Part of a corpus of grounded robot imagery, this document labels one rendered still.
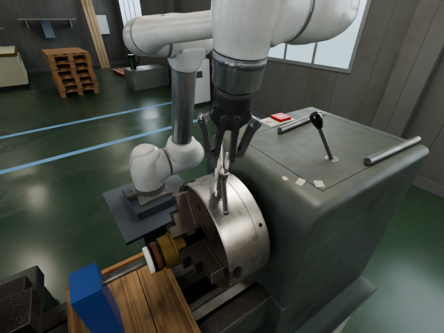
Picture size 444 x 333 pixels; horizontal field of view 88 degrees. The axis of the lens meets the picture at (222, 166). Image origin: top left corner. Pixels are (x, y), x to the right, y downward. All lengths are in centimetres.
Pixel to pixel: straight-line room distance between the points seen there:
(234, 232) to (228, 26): 41
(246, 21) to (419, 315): 206
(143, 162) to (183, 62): 50
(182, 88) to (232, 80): 62
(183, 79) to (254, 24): 65
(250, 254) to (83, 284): 38
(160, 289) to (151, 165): 56
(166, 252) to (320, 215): 38
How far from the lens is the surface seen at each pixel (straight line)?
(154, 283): 86
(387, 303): 210
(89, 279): 65
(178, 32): 64
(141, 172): 116
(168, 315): 80
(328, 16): 45
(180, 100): 102
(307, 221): 55
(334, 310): 127
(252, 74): 39
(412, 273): 237
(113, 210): 136
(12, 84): 842
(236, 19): 35
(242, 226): 57
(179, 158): 118
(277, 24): 37
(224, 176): 51
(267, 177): 62
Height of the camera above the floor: 161
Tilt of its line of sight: 33 degrees down
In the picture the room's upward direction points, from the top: straight up
